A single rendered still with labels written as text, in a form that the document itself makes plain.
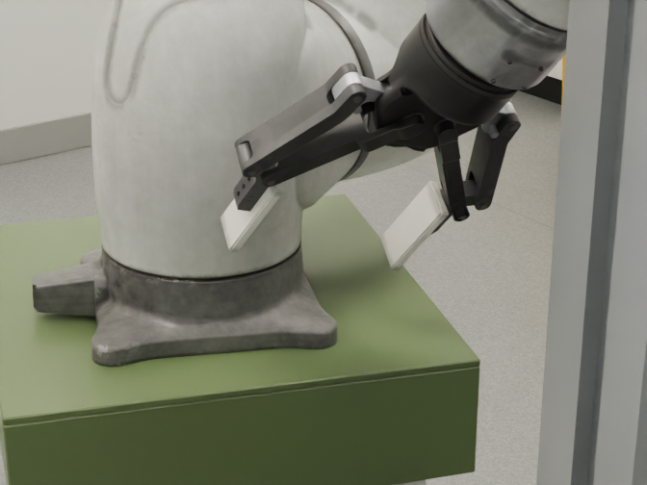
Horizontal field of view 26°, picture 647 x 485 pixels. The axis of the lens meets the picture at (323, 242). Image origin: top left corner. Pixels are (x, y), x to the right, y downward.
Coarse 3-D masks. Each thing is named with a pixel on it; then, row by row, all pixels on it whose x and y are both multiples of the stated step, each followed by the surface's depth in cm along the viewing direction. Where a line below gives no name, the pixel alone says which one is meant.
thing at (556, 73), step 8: (560, 64) 437; (552, 72) 441; (560, 72) 438; (544, 80) 452; (552, 80) 449; (560, 80) 446; (536, 88) 455; (544, 88) 452; (552, 88) 450; (560, 88) 446; (536, 96) 456; (544, 96) 453; (552, 96) 450; (560, 96) 447; (560, 104) 448
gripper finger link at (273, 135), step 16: (352, 64) 87; (336, 80) 87; (304, 96) 88; (320, 96) 88; (352, 96) 86; (288, 112) 89; (304, 112) 88; (320, 112) 87; (336, 112) 86; (352, 112) 87; (256, 128) 90; (272, 128) 89; (288, 128) 88; (304, 128) 87; (320, 128) 87; (256, 144) 89; (272, 144) 88; (288, 144) 88; (304, 144) 88; (256, 160) 89; (272, 160) 89
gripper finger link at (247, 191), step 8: (240, 144) 90; (248, 144) 90; (240, 152) 90; (248, 152) 89; (240, 160) 89; (256, 176) 91; (240, 184) 93; (248, 184) 92; (256, 184) 91; (240, 192) 93; (248, 192) 92; (256, 192) 92; (240, 200) 93; (248, 200) 93; (256, 200) 93; (240, 208) 93; (248, 208) 93
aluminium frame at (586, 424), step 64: (576, 0) 33; (640, 0) 31; (576, 64) 33; (640, 64) 31; (576, 128) 33; (640, 128) 32; (576, 192) 34; (640, 192) 32; (576, 256) 34; (640, 256) 32; (576, 320) 35; (640, 320) 33; (576, 384) 36; (640, 384) 33; (576, 448) 36; (640, 448) 34
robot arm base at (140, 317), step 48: (48, 288) 106; (96, 288) 105; (144, 288) 102; (192, 288) 101; (240, 288) 102; (288, 288) 105; (96, 336) 102; (144, 336) 101; (192, 336) 102; (240, 336) 103; (288, 336) 103; (336, 336) 105
